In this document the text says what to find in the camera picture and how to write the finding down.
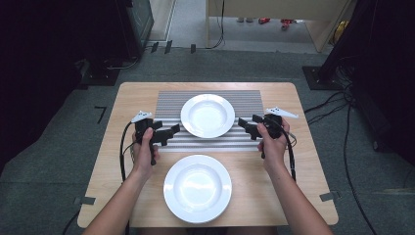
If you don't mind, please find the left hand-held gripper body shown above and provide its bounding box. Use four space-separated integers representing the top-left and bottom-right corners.
130 111 161 166

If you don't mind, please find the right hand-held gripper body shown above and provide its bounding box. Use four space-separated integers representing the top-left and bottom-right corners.
260 106 300 140

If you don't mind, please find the white plate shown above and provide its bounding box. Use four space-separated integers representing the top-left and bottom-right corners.
162 154 233 225
180 93 236 139

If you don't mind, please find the person's right hand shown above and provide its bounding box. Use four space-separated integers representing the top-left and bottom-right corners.
256 117 292 173

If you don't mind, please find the person's left hand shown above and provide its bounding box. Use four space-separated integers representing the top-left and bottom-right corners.
131 126 161 179

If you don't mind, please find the grey striped placemat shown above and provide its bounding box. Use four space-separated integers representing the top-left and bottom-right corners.
153 90 267 153

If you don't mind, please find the black stand base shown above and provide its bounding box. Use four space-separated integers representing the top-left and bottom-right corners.
301 65 345 91
78 58 121 88

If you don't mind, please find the grey tape piece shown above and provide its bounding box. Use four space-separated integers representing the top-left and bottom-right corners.
73 196 97 207
319 190 343 203

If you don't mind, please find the red power tool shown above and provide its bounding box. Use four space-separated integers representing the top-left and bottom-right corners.
280 18 297 31

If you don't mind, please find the dark glass cabinet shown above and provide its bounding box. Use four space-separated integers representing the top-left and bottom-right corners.
116 0 155 61

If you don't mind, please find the yellow object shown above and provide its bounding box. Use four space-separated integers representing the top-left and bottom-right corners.
333 21 349 46

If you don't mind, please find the black curtain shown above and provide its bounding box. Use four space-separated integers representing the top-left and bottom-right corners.
0 0 131 174

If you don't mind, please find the dark equipment stand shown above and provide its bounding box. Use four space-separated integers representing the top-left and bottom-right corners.
321 0 415 165

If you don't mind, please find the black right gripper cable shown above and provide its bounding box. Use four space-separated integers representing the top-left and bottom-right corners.
276 124 299 183

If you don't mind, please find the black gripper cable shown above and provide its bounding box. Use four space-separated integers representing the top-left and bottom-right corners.
62 120 138 235
276 124 299 183

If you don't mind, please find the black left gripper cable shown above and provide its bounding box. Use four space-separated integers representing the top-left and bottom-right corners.
62 120 138 235

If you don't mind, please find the grey floor cable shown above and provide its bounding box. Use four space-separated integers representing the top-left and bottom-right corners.
105 56 141 71

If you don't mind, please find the long black floor cable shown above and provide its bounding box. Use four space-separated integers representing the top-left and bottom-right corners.
342 102 380 235

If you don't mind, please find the black hanging cable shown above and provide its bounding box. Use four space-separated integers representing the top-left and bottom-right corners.
206 0 227 51

